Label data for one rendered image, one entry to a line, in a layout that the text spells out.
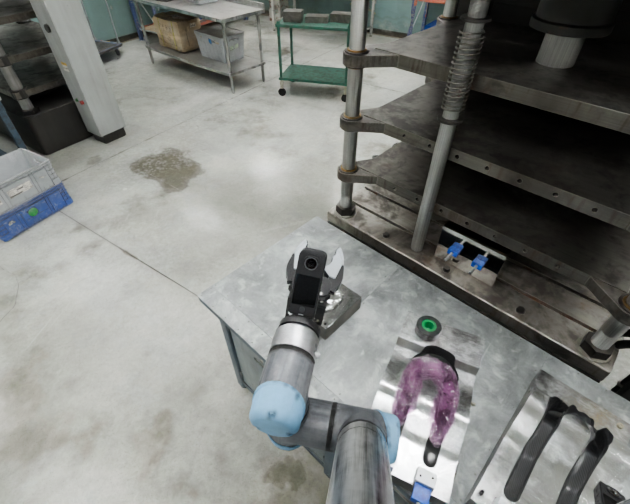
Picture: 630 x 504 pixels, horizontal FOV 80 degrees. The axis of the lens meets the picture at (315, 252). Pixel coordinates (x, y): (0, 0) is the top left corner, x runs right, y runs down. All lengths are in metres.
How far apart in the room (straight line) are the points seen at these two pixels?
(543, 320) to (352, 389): 0.80
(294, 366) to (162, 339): 1.99
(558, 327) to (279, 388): 1.32
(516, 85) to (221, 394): 1.92
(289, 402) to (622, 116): 1.15
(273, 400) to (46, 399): 2.13
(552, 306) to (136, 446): 1.99
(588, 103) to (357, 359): 1.03
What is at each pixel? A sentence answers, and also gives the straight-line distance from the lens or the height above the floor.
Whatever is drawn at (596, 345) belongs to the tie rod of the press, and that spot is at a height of 0.84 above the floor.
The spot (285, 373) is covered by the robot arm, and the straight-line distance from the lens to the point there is 0.57.
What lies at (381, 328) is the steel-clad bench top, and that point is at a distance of 1.44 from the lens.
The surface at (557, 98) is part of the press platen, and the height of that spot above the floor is 1.53.
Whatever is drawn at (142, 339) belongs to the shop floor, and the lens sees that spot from 2.57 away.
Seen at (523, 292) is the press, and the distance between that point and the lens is 1.77.
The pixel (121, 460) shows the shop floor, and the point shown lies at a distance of 2.26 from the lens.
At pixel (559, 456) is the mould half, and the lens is 1.29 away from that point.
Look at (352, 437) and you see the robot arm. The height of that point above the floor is 1.44.
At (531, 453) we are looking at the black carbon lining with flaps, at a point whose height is 0.88.
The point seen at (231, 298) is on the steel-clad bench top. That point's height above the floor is 0.80.
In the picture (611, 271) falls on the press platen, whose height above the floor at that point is 1.04.
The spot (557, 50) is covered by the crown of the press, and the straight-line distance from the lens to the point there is 1.60.
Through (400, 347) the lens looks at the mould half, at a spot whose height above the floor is 0.87.
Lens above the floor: 1.97
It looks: 44 degrees down
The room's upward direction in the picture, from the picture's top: straight up
